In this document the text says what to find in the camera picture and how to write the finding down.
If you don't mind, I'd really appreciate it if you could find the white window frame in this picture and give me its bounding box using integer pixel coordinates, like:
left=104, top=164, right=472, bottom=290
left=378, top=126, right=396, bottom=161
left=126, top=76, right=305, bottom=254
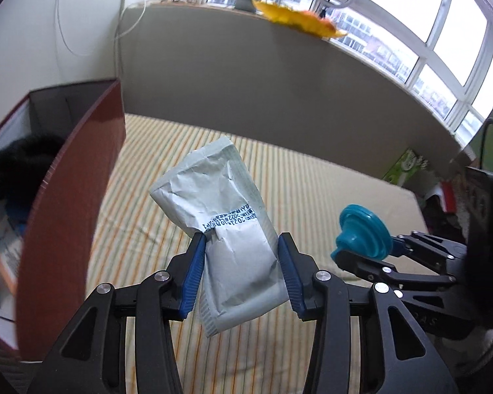
left=185, top=0, right=493, bottom=145

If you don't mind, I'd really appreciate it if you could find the striped bed sheet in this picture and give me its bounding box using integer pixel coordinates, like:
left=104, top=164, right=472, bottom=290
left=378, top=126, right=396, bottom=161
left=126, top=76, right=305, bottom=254
left=0, top=113, right=430, bottom=394

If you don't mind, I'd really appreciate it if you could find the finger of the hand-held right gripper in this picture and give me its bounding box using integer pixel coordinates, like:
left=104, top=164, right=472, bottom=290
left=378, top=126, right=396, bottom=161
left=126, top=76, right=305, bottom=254
left=335, top=250, right=461, bottom=295
left=388, top=230, right=469, bottom=280

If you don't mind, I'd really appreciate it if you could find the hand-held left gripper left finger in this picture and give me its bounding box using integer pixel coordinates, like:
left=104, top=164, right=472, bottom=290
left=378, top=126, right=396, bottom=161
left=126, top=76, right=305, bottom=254
left=27, top=232, right=207, bottom=394

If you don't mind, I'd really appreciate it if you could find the red plastic item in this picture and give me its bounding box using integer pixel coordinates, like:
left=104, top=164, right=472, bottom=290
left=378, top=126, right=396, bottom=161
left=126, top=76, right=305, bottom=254
left=435, top=181, right=461, bottom=214

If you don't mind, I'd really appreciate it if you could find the black fluffy plush item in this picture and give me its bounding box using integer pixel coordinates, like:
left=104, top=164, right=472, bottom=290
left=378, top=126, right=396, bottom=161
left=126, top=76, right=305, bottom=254
left=0, top=135, right=66, bottom=222

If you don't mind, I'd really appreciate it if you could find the white printed booklet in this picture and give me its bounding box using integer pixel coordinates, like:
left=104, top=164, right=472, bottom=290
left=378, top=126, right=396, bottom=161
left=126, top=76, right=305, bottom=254
left=0, top=230, right=24, bottom=296

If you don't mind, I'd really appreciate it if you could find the teal silicone funnel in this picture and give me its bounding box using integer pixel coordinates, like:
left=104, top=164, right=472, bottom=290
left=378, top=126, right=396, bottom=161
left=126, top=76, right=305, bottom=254
left=330, top=204, right=393, bottom=261

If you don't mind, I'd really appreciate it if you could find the white crinkled packet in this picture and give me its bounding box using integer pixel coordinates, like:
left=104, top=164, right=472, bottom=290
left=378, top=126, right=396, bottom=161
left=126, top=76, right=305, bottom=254
left=149, top=137, right=290, bottom=339

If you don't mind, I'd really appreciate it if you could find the white cable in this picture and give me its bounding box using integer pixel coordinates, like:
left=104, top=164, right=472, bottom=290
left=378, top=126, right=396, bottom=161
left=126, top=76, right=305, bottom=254
left=55, top=0, right=149, bottom=56

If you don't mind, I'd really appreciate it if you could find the red storage box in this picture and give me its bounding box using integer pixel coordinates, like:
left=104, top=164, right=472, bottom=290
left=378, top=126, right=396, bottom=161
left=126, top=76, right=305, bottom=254
left=0, top=79, right=127, bottom=351

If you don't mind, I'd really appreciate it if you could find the green tissue box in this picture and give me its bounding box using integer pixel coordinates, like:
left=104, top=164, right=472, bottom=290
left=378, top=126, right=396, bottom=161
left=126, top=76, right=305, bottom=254
left=383, top=148, right=431, bottom=187

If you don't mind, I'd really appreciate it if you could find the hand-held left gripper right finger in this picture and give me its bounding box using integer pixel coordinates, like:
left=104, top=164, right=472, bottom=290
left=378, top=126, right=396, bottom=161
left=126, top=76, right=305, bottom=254
left=277, top=232, right=461, bottom=394

